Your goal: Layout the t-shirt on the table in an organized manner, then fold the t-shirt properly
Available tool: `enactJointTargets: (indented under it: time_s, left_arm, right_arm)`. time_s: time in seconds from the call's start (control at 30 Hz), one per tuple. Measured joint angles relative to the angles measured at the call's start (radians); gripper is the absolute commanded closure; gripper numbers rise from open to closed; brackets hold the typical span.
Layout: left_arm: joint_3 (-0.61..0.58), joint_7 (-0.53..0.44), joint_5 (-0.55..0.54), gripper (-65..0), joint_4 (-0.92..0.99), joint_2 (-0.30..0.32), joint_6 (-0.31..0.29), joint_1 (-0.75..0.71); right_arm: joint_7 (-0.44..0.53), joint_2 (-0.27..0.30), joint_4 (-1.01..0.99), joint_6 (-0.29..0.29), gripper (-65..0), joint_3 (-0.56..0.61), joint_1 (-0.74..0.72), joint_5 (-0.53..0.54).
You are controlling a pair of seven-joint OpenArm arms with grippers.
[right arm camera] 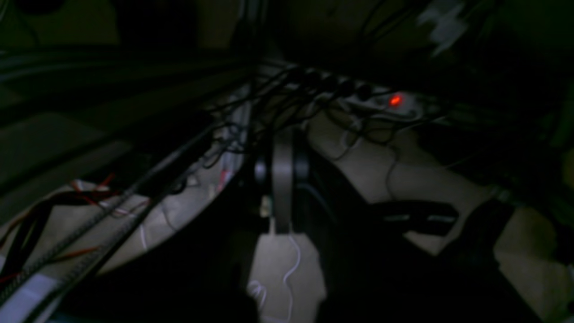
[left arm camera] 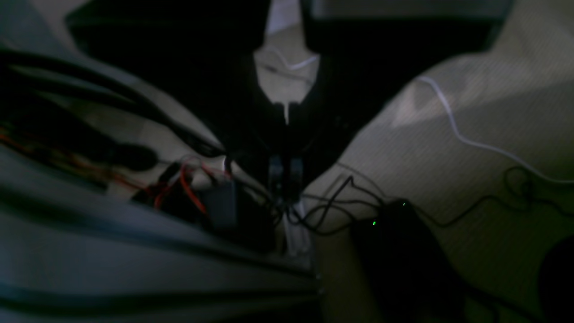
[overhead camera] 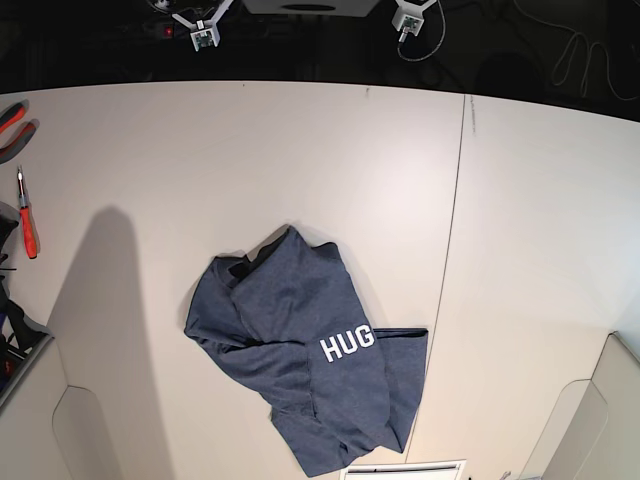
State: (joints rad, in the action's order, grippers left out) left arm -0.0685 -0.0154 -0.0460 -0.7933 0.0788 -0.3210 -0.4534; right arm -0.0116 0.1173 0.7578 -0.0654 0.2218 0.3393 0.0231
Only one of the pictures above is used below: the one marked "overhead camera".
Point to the blue grey t-shirt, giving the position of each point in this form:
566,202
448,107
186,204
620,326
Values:
289,325

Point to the black power strip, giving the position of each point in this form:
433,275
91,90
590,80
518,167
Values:
164,29

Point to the dark clutter at left edge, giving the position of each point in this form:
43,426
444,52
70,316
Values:
21,339

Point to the red grey pliers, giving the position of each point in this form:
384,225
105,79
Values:
19,129

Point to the orange handled screwdriver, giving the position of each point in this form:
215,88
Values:
29,237

